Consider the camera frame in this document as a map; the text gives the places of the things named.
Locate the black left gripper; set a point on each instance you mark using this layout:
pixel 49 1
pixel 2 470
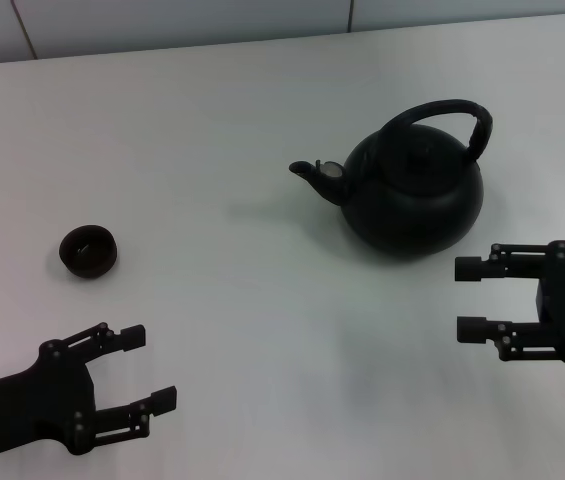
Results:
pixel 37 400

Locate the black round teapot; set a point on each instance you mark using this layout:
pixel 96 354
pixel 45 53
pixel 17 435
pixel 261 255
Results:
pixel 412 215

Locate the dark brown teacup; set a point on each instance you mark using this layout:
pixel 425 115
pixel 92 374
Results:
pixel 88 250

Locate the black teapot lid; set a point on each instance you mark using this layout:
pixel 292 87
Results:
pixel 419 160

